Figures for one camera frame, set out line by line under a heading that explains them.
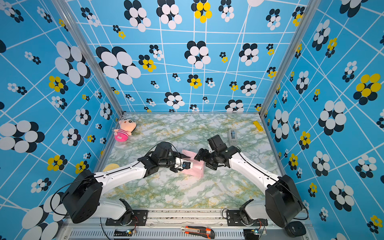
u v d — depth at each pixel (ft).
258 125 3.67
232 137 3.33
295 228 2.23
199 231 2.28
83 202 1.37
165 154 2.22
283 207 1.34
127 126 3.43
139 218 2.41
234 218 2.39
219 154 2.06
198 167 2.53
